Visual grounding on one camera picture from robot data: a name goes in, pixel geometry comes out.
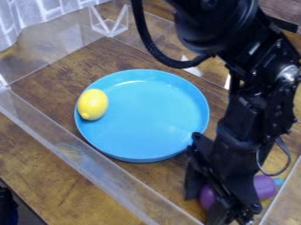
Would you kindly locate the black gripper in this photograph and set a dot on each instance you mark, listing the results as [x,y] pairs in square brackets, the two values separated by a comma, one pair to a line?
[228,169]

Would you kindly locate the purple toy eggplant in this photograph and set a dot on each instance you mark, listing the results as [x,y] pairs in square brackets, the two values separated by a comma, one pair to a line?
[267,186]

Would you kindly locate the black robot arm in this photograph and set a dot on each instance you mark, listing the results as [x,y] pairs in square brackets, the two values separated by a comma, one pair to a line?
[232,29]

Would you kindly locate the blue round tray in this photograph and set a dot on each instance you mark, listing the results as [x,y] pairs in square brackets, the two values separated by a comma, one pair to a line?
[156,110]

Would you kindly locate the yellow toy lemon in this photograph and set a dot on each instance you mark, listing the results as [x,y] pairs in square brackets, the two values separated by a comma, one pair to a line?
[93,104]

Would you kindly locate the white patterned curtain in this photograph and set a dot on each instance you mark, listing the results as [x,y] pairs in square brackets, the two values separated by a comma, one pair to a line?
[22,13]

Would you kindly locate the clear acrylic enclosure wall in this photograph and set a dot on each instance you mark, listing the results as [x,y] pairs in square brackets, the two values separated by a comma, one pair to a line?
[71,183]

